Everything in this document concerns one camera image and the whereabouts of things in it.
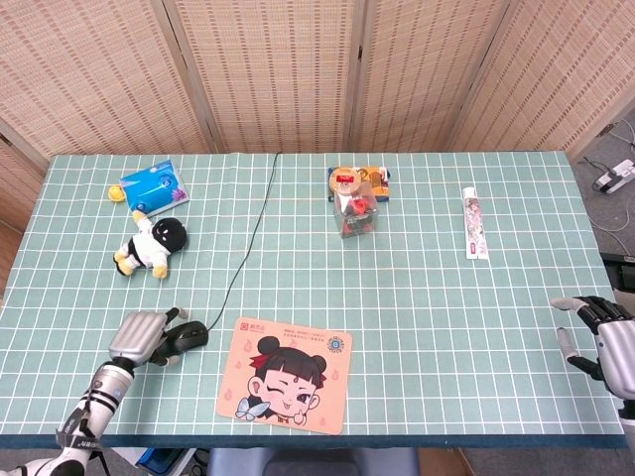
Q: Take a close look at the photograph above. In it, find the black mouse cable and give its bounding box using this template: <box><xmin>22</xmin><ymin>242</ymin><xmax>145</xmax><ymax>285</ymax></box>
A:
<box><xmin>206</xmin><ymin>151</ymin><xmax>283</xmax><ymax>332</ymax></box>

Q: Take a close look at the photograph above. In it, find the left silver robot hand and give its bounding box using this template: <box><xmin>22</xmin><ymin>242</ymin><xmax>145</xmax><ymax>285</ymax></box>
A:
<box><xmin>107</xmin><ymin>306</ymin><xmax>207</xmax><ymax>368</ymax></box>

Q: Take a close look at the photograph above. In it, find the blue padded seat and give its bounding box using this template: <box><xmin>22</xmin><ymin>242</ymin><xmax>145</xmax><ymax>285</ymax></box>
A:
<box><xmin>205</xmin><ymin>447</ymin><xmax>421</xmax><ymax>476</ymax></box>

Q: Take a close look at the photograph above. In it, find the green checked tablecloth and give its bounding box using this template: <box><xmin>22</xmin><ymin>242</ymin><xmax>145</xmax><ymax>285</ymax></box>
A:
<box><xmin>0</xmin><ymin>151</ymin><xmax>635</xmax><ymax>450</ymax></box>

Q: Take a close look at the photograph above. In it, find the blue storage box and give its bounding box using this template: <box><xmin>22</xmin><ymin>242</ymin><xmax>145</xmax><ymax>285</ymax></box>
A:
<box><xmin>136</xmin><ymin>447</ymin><xmax>197</xmax><ymax>476</ymax></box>

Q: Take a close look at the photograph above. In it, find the cartoon girl mouse pad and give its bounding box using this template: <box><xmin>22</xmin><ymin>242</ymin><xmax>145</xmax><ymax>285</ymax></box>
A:
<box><xmin>215</xmin><ymin>316</ymin><xmax>354</xmax><ymax>436</ymax></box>

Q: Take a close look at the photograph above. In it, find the white power strip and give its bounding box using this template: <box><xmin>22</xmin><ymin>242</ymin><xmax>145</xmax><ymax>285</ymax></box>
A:
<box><xmin>594</xmin><ymin>159</ymin><xmax>635</xmax><ymax>194</ymax></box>

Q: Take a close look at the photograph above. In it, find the black white plush doll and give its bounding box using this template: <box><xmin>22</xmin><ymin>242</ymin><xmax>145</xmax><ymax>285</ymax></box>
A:
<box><xmin>113</xmin><ymin>209</ymin><xmax>189</xmax><ymax>280</ymax></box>

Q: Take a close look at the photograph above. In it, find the white floral toothpaste tube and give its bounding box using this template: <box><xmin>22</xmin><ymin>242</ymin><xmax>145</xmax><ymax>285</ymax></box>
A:
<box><xmin>461</xmin><ymin>186</ymin><xmax>490</xmax><ymax>261</ymax></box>

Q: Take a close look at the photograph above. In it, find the bamboo folding screen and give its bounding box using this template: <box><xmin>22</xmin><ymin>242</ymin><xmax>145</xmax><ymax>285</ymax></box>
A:
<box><xmin>0</xmin><ymin>0</ymin><xmax>635</xmax><ymax>219</ymax></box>

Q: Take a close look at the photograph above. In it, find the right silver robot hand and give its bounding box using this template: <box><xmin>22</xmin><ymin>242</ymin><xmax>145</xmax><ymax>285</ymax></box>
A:
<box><xmin>550</xmin><ymin>296</ymin><xmax>635</xmax><ymax>398</ymax></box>

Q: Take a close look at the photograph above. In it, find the round tan lidded container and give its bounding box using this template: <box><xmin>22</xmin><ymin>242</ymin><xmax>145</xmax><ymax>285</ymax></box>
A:
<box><xmin>328</xmin><ymin>167</ymin><xmax>364</xmax><ymax>195</ymax></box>

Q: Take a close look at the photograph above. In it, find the black equipment block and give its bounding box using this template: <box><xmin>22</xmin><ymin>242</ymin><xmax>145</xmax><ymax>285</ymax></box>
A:
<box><xmin>599</xmin><ymin>251</ymin><xmax>635</xmax><ymax>294</ymax></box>

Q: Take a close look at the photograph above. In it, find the black computer mouse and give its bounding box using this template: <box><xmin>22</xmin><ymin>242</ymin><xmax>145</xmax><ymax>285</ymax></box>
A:
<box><xmin>176</xmin><ymin>320</ymin><xmax>208</xmax><ymax>351</ymax></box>

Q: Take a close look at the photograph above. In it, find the orange blue snack box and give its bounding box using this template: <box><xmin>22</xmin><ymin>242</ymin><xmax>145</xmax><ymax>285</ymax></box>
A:
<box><xmin>356</xmin><ymin>166</ymin><xmax>393</xmax><ymax>202</ymax></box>

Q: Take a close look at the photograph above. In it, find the clear plastic toy box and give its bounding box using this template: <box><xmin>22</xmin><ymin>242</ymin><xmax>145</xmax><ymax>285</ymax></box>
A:
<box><xmin>332</xmin><ymin>190</ymin><xmax>382</xmax><ymax>240</ymax></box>

